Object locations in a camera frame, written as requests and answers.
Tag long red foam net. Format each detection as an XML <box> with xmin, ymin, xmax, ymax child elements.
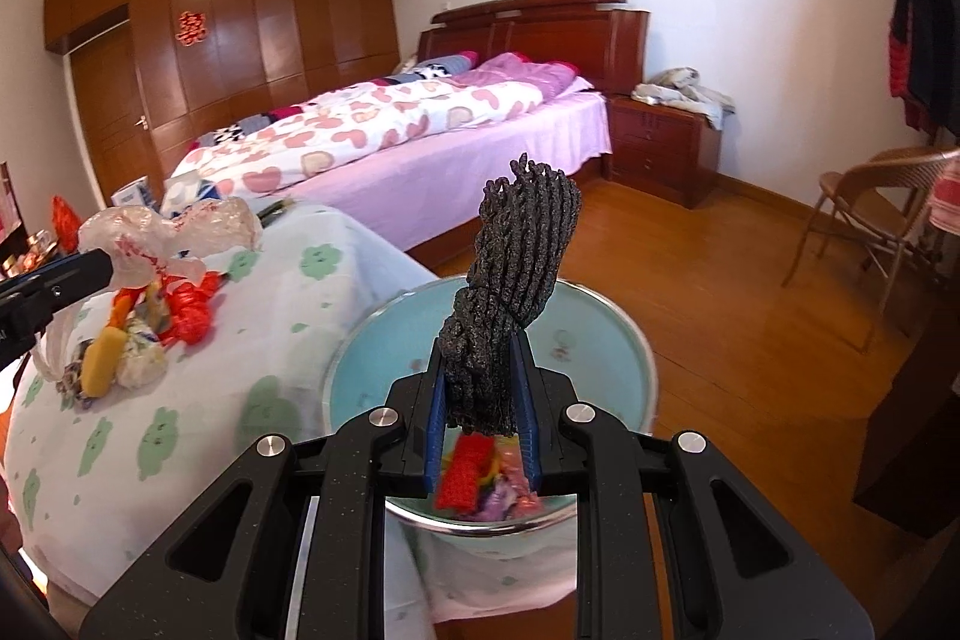
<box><xmin>434</xmin><ymin>432</ymin><xmax>496</xmax><ymax>515</ymax></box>

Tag yellow snack wrapper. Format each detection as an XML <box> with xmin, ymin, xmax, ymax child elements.
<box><xmin>482</xmin><ymin>437</ymin><xmax>524</xmax><ymax>486</ymax></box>

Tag purple plastic bag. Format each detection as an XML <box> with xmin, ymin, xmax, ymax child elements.
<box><xmin>470</xmin><ymin>481</ymin><xmax>524</xmax><ymax>523</ymax></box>

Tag pink cellophane wrapper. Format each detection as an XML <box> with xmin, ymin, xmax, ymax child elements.
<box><xmin>512</xmin><ymin>473</ymin><xmax>544</xmax><ymax>520</ymax></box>

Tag clear white plastic bag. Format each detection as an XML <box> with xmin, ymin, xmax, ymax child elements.
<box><xmin>31</xmin><ymin>197</ymin><xmax>262</xmax><ymax>385</ymax></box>

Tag black foam net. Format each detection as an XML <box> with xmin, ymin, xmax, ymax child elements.
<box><xmin>438</xmin><ymin>156</ymin><xmax>583</xmax><ymax>437</ymax></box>

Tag light blue trash bin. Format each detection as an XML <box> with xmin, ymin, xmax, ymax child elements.
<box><xmin>320</xmin><ymin>276</ymin><xmax>661</xmax><ymax>540</ymax></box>

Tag person's hand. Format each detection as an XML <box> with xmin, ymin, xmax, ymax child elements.
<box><xmin>0</xmin><ymin>481</ymin><xmax>23</xmax><ymax>554</ymax></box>

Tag cluttered wooden dresser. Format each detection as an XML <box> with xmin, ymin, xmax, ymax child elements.
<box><xmin>0</xmin><ymin>226</ymin><xmax>60</xmax><ymax>281</ymax></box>

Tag television with red cover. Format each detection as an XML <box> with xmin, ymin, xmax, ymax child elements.
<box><xmin>0</xmin><ymin>163</ymin><xmax>23</xmax><ymax>242</ymax></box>

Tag red gift bag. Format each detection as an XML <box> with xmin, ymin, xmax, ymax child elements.
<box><xmin>52</xmin><ymin>195</ymin><xmax>82</xmax><ymax>255</ymax></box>

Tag patterned crumpled wrapper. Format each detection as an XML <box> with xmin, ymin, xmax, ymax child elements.
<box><xmin>55</xmin><ymin>359</ymin><xmax>86</xmax><ymax>406</ymax></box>

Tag orange wrapper piece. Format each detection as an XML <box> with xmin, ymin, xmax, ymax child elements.
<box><xmin>107</xmin><ymin>287</ymin><xmax>143</xmax><ymax>330</ymax></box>

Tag white printed plastic bag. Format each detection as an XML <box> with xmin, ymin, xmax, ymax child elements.
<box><xmin>114</xmin><ymin>315</ymin><xmax>167</xmax><ymax>390</ymax></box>

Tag white milk carton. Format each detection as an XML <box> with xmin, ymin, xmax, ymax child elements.
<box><xmin>110</xmin><ymin>175</ymin><xmax>156</xmax><ymax>209</ymax></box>

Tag red mesh net bag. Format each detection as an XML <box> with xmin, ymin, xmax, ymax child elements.
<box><xmin>158</xmin><ymin>271</ymin><xmax>223</xmax><ymax>347</ymax></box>

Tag blue Look drink carton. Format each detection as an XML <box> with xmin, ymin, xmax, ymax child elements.
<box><xmin>160</xmin><ymin>170</ymin><xmax>221</xmax><ymax>220</ymax></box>

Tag cloud print tablecloth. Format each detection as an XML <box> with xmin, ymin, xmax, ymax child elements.
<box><xmin>0</xmin><ymin>196</ymin><xmax>580</xmax><ymax>640</ymax></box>

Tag brown wooden door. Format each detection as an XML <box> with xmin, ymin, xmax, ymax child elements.
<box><xmin>68</xmin><ymin>23</ymin><xmax>164</xmax><ymax>202</ymax></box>

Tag bed with pink sheet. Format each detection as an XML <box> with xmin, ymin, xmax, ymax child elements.
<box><xmin>169</xmin><ymin>50</ymin><xmax>616</xmax><ymax>256</ymax></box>

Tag wooden nightstand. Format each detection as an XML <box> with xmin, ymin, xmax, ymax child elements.
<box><xmin>605</xmin><ymin>96</ymin><xmax>722</xmax><ymax>209</ymax></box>

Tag heart print white quilt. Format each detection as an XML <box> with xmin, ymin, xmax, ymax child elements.
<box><xmin>174</xmin><ymin>78</ymin><xmax>547</xmax><ymax>198</ymax></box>

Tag pink purple quilt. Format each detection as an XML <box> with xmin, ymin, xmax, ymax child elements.
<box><xmin>448</xmin><ymin>52</ymin><xmax>579</xmax><ymax>103</ymax></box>

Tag red double happiness decoration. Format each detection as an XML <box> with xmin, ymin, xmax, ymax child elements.
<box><xmin>176</xmin><ymin>10</ymin><xmax>208</xmax><ymax>47</ymax></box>

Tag cow print pillow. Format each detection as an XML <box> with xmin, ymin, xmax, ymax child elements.
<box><xmin>373</xmin><ymin>50</ymin><xmax>478</xmax><ymax>86</ymax></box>

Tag grey clothes pile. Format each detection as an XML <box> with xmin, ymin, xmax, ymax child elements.
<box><xmin>631</xmin><ymin>67</ymin><xmax>736</xmax><ymax>131</ymax></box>

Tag dark wooden headboard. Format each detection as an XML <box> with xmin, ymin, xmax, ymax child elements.
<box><xmin>418</xmin><ymin>0</ymin><xmax>649</xmax><ymax>96</ymax></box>

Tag brown wooden wardrobe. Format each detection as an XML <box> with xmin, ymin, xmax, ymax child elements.
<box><xmin>44</xmin><ymin>0</ymin><xmax>400</xmax><ymax>179</ymax></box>

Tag wooden folding chair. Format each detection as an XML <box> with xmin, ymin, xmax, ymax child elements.
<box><xmin>781</xmin><ymin>146</ymin><xmax>958</xmax><ymax>353</ymax></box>

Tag hanging dark red clothes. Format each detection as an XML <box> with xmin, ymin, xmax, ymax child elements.
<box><xmin>889</xmin><ymin>0</ymin><xmax>958</xmax><ymax>136</ymax></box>

